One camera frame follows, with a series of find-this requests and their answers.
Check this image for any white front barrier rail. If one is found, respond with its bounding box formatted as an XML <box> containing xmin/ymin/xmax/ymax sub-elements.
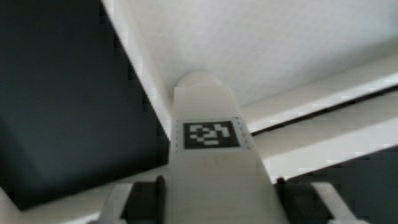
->
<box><xmin>0</xmin><ymin>87</ymin><xmax>398</xmax><ymax>224</ymax></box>

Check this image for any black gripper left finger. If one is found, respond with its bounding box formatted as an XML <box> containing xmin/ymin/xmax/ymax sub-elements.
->
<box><xmin>94</xmin><ymin>175</ymin><xmax>168</xmax><ymax>224</ymax></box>

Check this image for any white desk top panel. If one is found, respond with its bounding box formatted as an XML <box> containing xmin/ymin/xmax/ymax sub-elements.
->
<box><xmin>99</xmin><ymin>0</ymin><xmax>398</xmax><ymax>131</ymax></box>

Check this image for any white desk leg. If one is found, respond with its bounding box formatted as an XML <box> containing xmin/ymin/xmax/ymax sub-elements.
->
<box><xmin>165</xmin><ymin>71</ymin><xmax>287</xmax><ymax>224</ymax></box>

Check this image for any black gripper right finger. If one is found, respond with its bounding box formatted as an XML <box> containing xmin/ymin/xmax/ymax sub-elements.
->
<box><xmin>273</xmin><ymin>177</ymin><xmax>369</xmax><ymax>224</ymax></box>

